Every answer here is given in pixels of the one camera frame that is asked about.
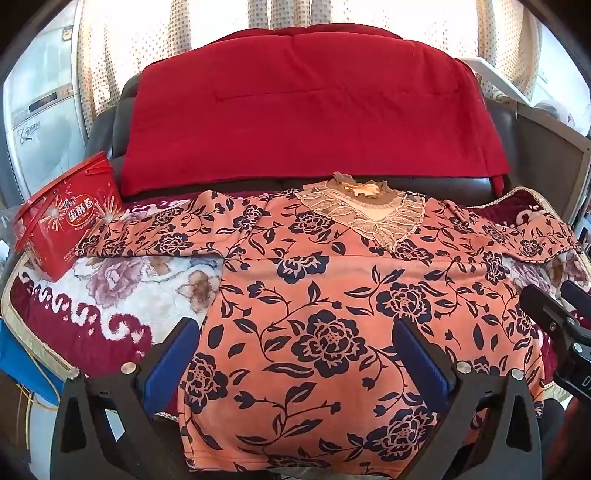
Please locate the black leather sofa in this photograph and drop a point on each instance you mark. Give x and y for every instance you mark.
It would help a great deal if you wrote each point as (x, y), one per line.
(415, 185)

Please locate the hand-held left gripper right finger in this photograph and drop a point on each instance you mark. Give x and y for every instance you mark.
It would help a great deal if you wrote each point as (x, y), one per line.
(422, 364)

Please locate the white shelf board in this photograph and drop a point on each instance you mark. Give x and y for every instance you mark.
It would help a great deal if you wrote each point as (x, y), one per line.
(501, 76)

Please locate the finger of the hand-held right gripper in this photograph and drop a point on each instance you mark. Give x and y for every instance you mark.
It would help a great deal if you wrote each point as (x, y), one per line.
(547, 309)
(579, 300)

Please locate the blue cloth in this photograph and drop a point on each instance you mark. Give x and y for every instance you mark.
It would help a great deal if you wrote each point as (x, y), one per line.
(23, 360)

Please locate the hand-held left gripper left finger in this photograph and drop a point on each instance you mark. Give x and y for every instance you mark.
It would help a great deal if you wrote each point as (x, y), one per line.
(168, 364)

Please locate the grey side panel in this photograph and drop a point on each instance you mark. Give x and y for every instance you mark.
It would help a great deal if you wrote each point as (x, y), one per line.
(549, 152)

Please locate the white appliance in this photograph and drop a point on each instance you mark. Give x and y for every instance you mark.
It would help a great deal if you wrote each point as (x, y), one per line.
(41, 92)

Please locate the red blanket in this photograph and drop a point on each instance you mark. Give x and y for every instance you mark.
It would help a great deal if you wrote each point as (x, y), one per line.
(300, 106)

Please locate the maroon white floral plush blanket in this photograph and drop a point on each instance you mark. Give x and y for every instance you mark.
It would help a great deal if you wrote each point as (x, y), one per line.
(115, 286)

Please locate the orange floral shirt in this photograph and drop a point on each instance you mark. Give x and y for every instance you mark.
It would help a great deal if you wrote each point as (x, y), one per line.
(323, 286)

